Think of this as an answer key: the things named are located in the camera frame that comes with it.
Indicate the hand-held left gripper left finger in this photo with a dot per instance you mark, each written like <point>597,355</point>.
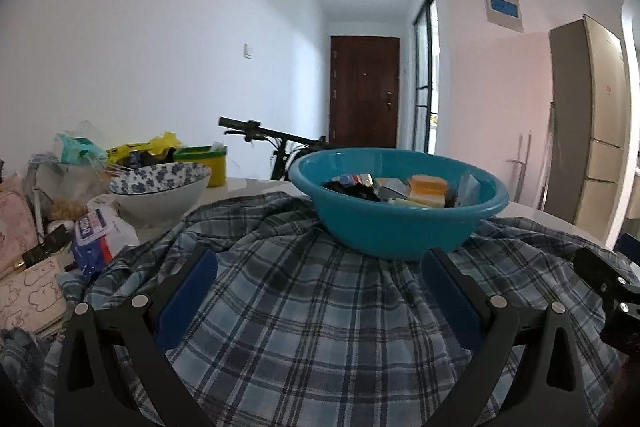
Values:
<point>185,302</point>

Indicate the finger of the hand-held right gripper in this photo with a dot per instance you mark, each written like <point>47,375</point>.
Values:
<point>600,269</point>

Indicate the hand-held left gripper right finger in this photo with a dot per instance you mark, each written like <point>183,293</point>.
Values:
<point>452,302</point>

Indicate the teal plastic basin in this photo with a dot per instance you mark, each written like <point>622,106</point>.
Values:
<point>400,227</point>

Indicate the light blue pouch packet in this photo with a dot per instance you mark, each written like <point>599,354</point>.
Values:
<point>469,189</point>

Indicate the orange translucent plastic box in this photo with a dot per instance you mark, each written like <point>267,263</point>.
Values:
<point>427,189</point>

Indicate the white and blue wipes pack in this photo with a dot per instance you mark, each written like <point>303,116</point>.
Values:
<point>105,239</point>

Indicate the blue floral ceramic bowl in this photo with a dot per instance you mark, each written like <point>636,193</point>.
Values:
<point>160,202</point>

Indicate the metal folding rack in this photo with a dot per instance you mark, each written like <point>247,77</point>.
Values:
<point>522,167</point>

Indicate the blue plaid cloth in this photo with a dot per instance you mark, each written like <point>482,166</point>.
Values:
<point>310,332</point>

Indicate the yellow container with green rim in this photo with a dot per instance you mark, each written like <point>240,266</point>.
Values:
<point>207,167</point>

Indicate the black fuzzy item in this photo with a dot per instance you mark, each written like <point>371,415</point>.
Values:
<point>350,192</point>

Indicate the yellow plastic bag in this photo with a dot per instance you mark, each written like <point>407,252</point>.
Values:
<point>150,147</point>

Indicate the clear snack bag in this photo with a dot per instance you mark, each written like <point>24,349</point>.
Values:
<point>70,192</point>

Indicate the black bicycle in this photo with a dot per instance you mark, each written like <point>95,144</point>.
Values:
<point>280,147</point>

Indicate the teal tissue pack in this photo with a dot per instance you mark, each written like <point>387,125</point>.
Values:
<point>77,149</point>

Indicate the black-framed glass door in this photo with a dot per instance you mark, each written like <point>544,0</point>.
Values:
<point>422,77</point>

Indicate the brown wooden door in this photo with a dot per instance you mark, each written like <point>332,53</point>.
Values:
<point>365,92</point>

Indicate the white light switch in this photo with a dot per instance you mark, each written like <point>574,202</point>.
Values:
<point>248,50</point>

